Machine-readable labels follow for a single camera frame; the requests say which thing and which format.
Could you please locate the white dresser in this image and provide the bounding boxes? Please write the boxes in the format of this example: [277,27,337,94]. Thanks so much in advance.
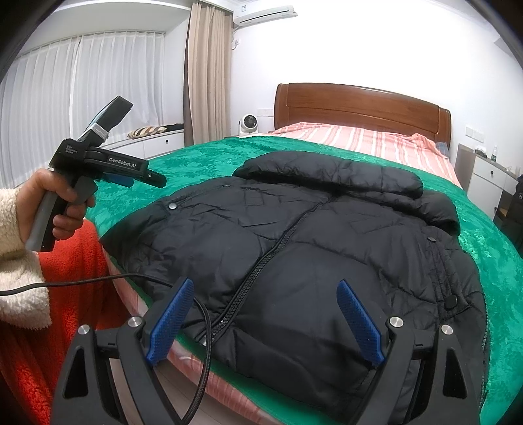
[455,143,519,213]

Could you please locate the wooden bed headboard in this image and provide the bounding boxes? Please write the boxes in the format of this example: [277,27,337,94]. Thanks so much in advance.
[274,83,452,148]

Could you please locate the green velvet blanket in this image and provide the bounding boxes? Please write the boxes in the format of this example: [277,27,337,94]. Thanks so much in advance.
[84,136,523,425]

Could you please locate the beige curtain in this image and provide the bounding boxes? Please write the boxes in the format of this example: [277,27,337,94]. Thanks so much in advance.
[184,0,234,145]

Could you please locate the person's left hand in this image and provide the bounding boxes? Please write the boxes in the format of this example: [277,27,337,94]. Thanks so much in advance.
[16,169,96,242]

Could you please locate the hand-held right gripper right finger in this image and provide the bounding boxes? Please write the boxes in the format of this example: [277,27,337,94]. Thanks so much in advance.
[336,280,470,425]

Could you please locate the black coat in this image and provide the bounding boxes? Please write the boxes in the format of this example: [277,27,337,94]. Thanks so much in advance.
[492,174,523,246]

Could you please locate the white window bench cabinet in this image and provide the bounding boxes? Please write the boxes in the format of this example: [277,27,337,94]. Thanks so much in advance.
[98,128,186,162]

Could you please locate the white air conditioner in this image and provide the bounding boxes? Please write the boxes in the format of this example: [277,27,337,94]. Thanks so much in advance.
[233,5,298,27]

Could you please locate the black cable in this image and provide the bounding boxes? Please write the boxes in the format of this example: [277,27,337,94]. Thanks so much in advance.
[0,273,213,425]

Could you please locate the black puffer jacket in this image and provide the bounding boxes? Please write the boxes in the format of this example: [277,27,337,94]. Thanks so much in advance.
[100,151,491,425]

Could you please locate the white sheer curtain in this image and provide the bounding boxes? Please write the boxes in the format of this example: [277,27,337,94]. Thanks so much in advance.
[0,35,189,189]

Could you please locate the striped pillow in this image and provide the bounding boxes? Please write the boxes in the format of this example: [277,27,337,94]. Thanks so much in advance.
[127,125,167,139]

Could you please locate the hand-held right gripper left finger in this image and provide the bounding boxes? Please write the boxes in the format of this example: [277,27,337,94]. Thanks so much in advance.
[51,278,194,425]

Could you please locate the person's left forearm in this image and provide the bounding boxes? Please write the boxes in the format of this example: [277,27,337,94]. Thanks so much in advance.
[0,188,52,328]

